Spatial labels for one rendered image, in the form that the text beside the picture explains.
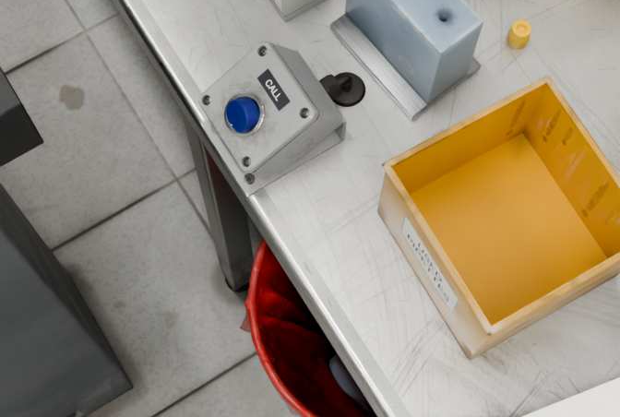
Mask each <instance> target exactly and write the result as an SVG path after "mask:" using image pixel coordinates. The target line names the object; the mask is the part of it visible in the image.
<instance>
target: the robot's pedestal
mask: <svg viewBox="0 0 620 417"><path fill-rule="evenodd" d="M132 388H133V385H132V383H131V381H130V380H129V378H128V376H127V374H126V373H125V370H124V369H123V367H122V365H121V364H120V363H119V361H118V359H117V357H116V356H115V354H114V352H113V350H112V348H111V346H110V344H109V343H108V341H107V339H106V338H105V337H104V335H103V333H102V332H101V329H100V327H99V326H98V324H97V322H96V320H95V319H94V317H93V315H92V313H91V312H90V310H89V308H88V307H87V305H86V303H85V301H84V300H83V298H82V296H81V295H80V293H79V291H78V289H77V287H76V285H75V283H74V282H73V281H72V279H71V277H70V276H69V275H68V274H67V273H66V271H65V270H64V268H63V267H62V266H61V264H60V263H59V261H58V260H57V259H56V257H55V256H54V254H53V253H52V252H51V250H50V249H49V248H48V246H47V245H46V243H45V242H44V241H43V239H42V238H41V237H40V235H39V234H38V233H37V232H36V231H35V229H34V228H33V226H32V225H31V224H30V222H29V221H28V219H27V218H26V217H25V215H24V214H23V213H22V211H21V210H20V208H19V207H18V205H17V204H16V203H15V201H14V200H13V199H12V197H11V196H10V195H9V194H8V193H7V191H6V190H5V188H4V187H3V186H2V184H1V183H0V417H86V416H88V415H90V414H91V413H93V412H95V411H96V410H98V409H99V408H101V407H103V406H104V405H106V404H108V403H109V402H111V401H113V400H114V399H116V398H118V397H120V396H121V395H123V394H125V393H126V392H127V391H129V390H130V389H132Z"/></svg>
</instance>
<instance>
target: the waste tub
mask: <svg viewBox="0 0 620 417"><path fill-rule="evenodd" d="M382 167H383V169H384V171H385V175H384V180H383V184H382V189H381V194H380V198H379V203H378V208H377V213H378V215H379V216H380V218H381V219H382V221H383V222H384V223H385V225H386V226H387V229H388V230H389V232H390V234H391V235H392V237H393V238H394V240H395V242H396V243H397V245H398V247H399V249H400V250H401V252H402V254H403V255H404V256H405V258H406V259H407V261H408V262H409V264H410V266H411V268H412V270H413V271H414V273H415V274H416V276H417V278H418V279H419V281H420V283H421V284H422V285H423V287H424V289H425V290H426V292H427V294H428V295H429V297H430V298H431V300H432V302H433V303H434V305H435V307H436V309H437V310H438V312H439V314H440V315H441V316H442V318H443V319H444V321H445V322H446V324H447V326H448V328H449V330H450V331H451V333H452V334H453V336H454V338H455V339H456V341H457V342H458V344H459V346H460V347H461V349H462V350H463V352H464V353H465V355H466V357H467V358H468V359H469V360H472V359H473V358H475V357H477V356H478V355H480V354H482V353H484V352H485V351H488V350H490V349H491V348H493V347H494V346H495V345H497V344H499V343H501V342H502V341H504V340H507V339H508V338H510V337H512V336H513V335H515V334H517V333H519V332H520V331H521V330H523V329H525V328H527V327H529V326H530V325H532V324H534V323H536V322H537V321H539V320H541V319H543V318H544V317H546V316H548V315H550V314H551V313H553V312H554V311H556V310H558V309H560V308H561V307H563V306H565V305H567V304H569V303H571V302H572V301H574V300H576V299H578V298H579V297H580V296H582V295H584V294H585V293H587V292H589V291H591V290H593V289H595V288H596V287H598V286H600V285H602V284H603V283H605V282H606V281H608V280H610V279H612V278H613V277H615V276H617V275H618V274H619V273H620V176H619V175H618V173H617V172H616V171H615V169H614V167H613V166H612V164H611V163H610V162H609V161H608V160H607V158H606V157H605V155H604V154H603V152H602V151H601V149H600V148H599V146H598V145H597V143H596V142H595V141H594V139H593V138H592V136H591V135H590V133H589V131H588V130H587V129H586V127H585V126H584V124H582V122H581V121H580V120H579V118H578V116H577V115H576V113H575V112H574V110H573V109H572V108H571V106H570V105H569V103H568V102H567V100H566V99H565V97H564V96H563V94H562V93H561V91H560V90H559V88H558V87H557V86H556V85H555V83H554V82H553V80H552V79H551V78H550V76H545V77H542V78H540V79H539V80H537V81H535V82H533V83H531V84H530V85H528V86H527V87H525V88H523V89H520V90H518V91H516V92H514V93H513V94H511V95H509V96H507V97H505V98H504V99H502V100H501V101H498V102H496V103H494V104H492V105H490V106H489V107H487V108H485V109H483V110H481V111H479V112H478V113H476V114H474V115H472V116H470V117H468V118H466V119H464V120H463V121H461V122H459V123H457V124H455V125H453V126H451V127H450V128H448V129H446V130H444V131H442V132H440V133H438V134H437V135H435V136H433V137H430V138H428V139H426V140H425V141H424V142H422V143H420V144H418V145H416V146H414V147H412V148H411V149H408V150H406V151H404V152H402V153H401V154H400V155H398V156H396V157H394V158H392V159H390V160H388V161H386V162H384V163H382Z"/></svg>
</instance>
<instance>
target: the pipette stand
mask: <svg viewBox="0 0 620 417"><path fill-rule="evenodd" d="M482 27H483V20H482V19H481V18H480V17H479V16H478V15H477V14H476V13H475V12H474V11H473V9H472V8H471V7H470V6H469V5H468V4H467V3H466V2H465V1H464V0H346V6H345V14H344V15H342V16H341V17H340V18H338V19H336V20H335V21H334V22H332V23H331V24H330V29H331V30H332V31H333V33H334V34H335V35H336V36H337V37H338V38H339V39H340V41H341V42H342V43H343V44H344V45H345V46H346V47H347V48H348V50H349V51H350V52H351V53H352V54H353V55H354V56H355V57H356V59H357V60H358V61H359V62H360V63H361V64H362V65H363V66H364V68H365V69H366V70H367V71H368V72H369V73H370V74H371V76H372V77H373V78H374V79H375V80H376V81H377V82H378V84H379V85H380V86H381V87H382V88H383V89H384V90H385V91H386V93H387V94H388V95H389V96H390V97H391V98H392V99H393V101H394V102H395V103H396V104H397V105H398V106H399V107H400V108H401V110H402V111H403V112H405V113H406V114H407V115H408V116H409V118H410V119H411V120H412V119H414V118H415V117H416V116H418V115H419V114H420V113H422V112H423V111H425V110H426V109H427V108H429V107H430V106H431V105H433V104H434V103H435V102H437V101H438V100H440V99H441V98H442V97H444V96H445V95H446V94H448V93H449V92H450V91H452V90H453V89H454V88H455V87H457V85H459V84H460V83H461V82H463V81H464V80H465V79H467V78H468V77H470V76H471V75H472V74H474V73H475V72H476V71H478V70H479V69H480V67H481V64H480V63H479V62H478V61H477V60H476V59H475V58H474V56H473V54H474V51H475V47H476V44H477V41H478V39H479V36H480V33H481V30H482Z"/></svg>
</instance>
